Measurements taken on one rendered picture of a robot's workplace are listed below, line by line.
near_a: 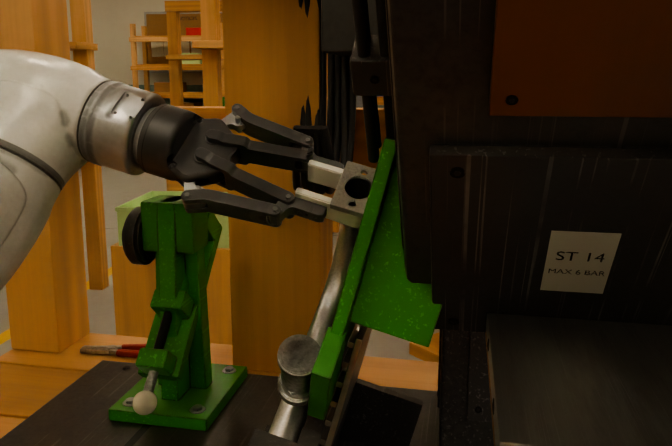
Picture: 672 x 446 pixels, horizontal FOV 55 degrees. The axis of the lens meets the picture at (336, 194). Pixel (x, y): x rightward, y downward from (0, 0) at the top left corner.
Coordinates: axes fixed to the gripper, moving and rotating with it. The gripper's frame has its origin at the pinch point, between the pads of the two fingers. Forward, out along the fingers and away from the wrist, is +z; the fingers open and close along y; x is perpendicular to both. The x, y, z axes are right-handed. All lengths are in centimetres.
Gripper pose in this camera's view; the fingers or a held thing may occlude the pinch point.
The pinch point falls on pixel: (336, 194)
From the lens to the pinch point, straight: 63.9
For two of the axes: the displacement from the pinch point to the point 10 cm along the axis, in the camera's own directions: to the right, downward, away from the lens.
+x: -0.4, 5.5, 8.4
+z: 9.4, 2.9, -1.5
